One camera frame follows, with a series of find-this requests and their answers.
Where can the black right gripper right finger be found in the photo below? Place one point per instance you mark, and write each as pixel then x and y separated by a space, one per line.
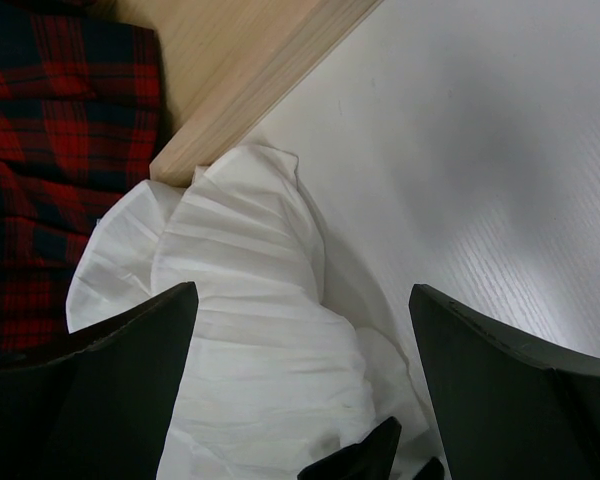
pixel 508 405

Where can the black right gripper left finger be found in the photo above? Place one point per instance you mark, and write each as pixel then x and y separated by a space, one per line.
pixel 97 404

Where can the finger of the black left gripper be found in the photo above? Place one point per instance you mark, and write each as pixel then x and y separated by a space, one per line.
pixel 370 459
pixel 432 470

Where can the wooden clothes rack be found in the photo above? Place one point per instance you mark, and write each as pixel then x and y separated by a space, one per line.
pixel 227 63

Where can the white pleated skirt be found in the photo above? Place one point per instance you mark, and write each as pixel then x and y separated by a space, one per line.
pixel 274 381

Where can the red black plaid garment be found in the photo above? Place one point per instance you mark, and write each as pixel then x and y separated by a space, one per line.
pixel 80 113

